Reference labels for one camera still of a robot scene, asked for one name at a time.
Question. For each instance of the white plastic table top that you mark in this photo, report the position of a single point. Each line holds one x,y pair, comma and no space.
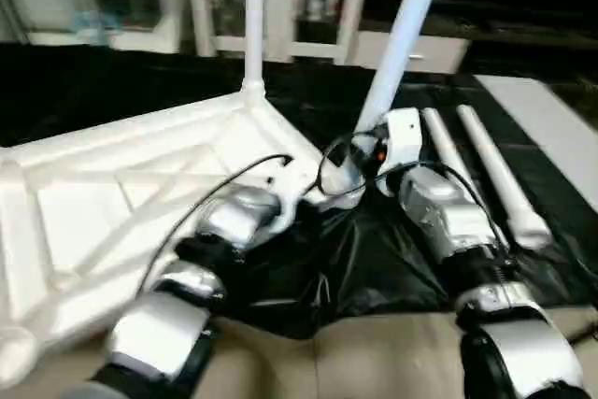
93,184

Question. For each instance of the white plastic table leg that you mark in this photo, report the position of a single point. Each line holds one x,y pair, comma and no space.
402,34
495,165
254,20
444,146

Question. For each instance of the white glass door cabinet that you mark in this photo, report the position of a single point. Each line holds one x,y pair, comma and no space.
280,6

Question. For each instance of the black work mat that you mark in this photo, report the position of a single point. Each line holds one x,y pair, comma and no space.
374,268

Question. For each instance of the teal plastic bag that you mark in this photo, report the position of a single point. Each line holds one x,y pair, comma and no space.
93,25

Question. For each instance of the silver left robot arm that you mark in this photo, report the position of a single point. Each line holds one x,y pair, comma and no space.
233,217

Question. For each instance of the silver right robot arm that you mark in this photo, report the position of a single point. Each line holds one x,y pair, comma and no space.
458,217

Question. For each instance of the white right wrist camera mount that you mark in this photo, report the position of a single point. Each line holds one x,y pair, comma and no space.
402,137

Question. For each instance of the white drawer unit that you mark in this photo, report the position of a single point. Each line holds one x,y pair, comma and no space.
434,53

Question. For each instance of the black desk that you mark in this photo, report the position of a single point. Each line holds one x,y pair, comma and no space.
523,20

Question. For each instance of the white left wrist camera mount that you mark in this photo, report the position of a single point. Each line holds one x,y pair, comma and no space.
287,198

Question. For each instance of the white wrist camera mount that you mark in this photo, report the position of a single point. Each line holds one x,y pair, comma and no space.
402,137
287,198

